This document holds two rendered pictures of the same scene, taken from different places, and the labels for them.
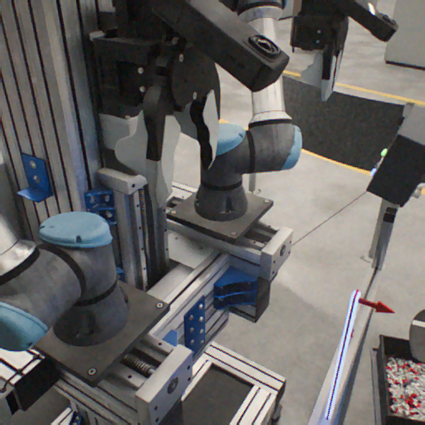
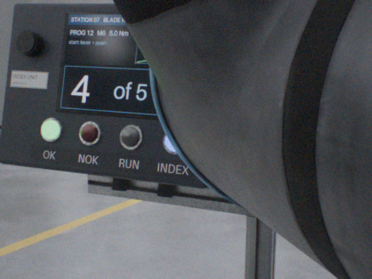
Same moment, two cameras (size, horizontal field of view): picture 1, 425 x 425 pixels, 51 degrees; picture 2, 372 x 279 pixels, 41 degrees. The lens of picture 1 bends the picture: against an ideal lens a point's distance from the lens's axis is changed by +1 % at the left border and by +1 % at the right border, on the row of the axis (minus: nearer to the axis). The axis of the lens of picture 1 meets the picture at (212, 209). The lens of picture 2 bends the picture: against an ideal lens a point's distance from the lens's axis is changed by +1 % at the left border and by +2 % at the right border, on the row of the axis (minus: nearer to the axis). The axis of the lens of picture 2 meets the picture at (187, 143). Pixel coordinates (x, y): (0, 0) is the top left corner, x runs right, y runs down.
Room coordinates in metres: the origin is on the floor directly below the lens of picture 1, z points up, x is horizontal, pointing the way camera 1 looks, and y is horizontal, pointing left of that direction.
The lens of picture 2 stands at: (1.17, 0.03, 1.22)
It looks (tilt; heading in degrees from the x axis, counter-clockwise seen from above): 12 degrees down; 262
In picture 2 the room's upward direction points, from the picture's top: 1 degrees clockwise
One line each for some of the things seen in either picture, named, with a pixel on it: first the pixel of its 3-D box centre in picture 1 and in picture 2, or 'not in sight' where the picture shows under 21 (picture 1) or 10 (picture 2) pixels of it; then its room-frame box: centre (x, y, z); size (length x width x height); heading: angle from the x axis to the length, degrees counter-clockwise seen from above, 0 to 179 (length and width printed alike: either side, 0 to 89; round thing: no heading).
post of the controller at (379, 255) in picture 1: (383, 239); (260, 268); (1.01, -0.48, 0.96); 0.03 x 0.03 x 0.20; 61
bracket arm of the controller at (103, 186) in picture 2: (397, 197); (178, 189); (1.10, -0.53, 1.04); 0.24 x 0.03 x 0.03; 151
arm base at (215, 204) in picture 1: (221, 191); not in sight; (1.06, -0.02, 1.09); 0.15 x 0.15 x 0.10
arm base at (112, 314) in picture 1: (89, 297); not in sight; (0.64, 0.24, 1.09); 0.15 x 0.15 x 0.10
